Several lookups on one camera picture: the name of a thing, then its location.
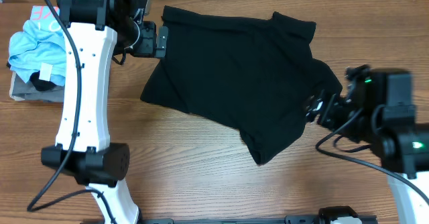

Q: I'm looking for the black t-shirt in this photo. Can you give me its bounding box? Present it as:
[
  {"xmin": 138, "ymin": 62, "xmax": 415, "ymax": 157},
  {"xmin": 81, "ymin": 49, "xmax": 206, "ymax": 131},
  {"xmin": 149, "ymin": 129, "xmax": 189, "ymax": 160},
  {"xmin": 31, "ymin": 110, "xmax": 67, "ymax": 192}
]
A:
[{"xmin": 141, "ymin": 6, "xmax": 343, "ymax": 165}]

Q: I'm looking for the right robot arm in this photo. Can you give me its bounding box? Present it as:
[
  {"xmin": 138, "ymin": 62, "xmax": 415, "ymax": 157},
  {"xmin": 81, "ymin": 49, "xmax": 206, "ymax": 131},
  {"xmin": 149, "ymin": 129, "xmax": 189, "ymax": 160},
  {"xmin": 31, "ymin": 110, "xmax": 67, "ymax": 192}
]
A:
[{"xmin": 305, "ymin": 65, "xmax": 428, "ymax": 223}]

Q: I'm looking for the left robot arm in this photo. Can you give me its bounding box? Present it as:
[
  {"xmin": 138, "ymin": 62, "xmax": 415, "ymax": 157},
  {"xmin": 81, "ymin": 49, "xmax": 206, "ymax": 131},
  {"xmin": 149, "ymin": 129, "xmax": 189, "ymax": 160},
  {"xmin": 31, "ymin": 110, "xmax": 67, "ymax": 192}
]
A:
[{"xmin": 41, "ymin": 0, "xmax": 168, "ymax": 224}]

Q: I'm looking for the light blue printed t-shirt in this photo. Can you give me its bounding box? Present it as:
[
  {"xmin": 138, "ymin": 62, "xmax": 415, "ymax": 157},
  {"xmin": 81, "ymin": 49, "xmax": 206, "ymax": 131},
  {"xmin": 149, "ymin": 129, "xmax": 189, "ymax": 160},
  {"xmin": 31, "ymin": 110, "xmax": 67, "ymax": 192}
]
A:
[{"xmin": 8, "ymin": 5, "xmax": 66, "ymax": 87}]

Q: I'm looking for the grey folded garment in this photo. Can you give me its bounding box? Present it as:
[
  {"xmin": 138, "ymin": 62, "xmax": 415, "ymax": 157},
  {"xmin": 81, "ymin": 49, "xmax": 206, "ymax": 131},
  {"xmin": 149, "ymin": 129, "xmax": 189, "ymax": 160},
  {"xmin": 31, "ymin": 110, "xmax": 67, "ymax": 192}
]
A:
[{"xmin": 23, "ymin": 82, "xmax": 64, "ymax": 103}]

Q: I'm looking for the beige folded garment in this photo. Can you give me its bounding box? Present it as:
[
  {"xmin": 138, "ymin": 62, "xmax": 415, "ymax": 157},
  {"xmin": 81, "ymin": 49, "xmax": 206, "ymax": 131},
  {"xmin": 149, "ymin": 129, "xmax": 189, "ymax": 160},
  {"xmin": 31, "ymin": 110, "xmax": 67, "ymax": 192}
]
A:
[{"xmin": 9, "ymin": 72, "xmax": 26, "ymax": 101}]

